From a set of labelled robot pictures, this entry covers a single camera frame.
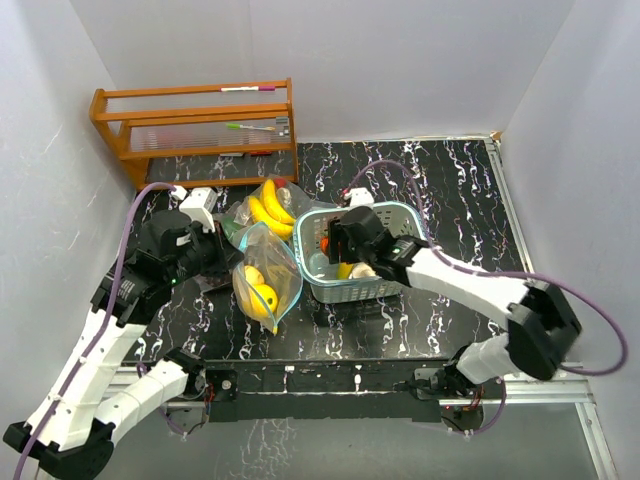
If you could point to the teal plastic basket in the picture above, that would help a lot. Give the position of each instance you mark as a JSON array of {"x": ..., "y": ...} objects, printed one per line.
[{"x": 312, "y": 226}]

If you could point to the yellow bananas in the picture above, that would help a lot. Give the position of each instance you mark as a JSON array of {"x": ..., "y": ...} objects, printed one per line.
[{"x": 265, "y": 207}]

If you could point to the white mushroom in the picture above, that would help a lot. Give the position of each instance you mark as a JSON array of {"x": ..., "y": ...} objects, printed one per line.
[{"x": 362, "y": 270}]

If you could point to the clear zip bag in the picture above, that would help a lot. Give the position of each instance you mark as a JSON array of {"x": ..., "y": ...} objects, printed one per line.
[
  {"x": 293, "y": 198},
  {"x": 275, "y": 260}
]

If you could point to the green white marker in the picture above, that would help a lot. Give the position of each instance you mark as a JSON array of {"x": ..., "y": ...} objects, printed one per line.
[{"x": 238, "y": 126}]

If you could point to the yellow pear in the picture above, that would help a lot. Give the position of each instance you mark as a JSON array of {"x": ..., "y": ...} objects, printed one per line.
[{"x": 246, "y": 278}]

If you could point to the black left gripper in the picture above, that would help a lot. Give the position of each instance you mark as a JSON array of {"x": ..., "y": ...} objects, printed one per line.
[{"x": 227, "y": 254}]

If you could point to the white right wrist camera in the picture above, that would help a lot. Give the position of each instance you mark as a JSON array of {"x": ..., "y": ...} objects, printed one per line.
[{"x": 359, "y": 196}]

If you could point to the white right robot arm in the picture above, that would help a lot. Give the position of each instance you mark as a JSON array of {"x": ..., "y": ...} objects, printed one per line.
[{"x": 539, "y": 324}]

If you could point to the black metal base rail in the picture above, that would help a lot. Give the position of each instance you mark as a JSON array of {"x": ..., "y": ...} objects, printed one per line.
[{"x": 238, "y": 390}]

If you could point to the wooden rack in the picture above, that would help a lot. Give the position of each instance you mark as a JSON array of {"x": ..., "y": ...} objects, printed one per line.
[{"x": 140, "y": 126}]

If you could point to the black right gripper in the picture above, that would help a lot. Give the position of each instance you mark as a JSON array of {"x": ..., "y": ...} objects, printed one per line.
[{"x": 337, "y": 249}]

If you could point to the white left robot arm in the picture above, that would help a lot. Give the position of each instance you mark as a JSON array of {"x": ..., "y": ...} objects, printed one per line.
[{"x": 74, "y": 431}]

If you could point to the pink white marker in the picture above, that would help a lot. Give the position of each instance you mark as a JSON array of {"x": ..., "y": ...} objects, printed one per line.
[{"x": 250, "y": 88}]

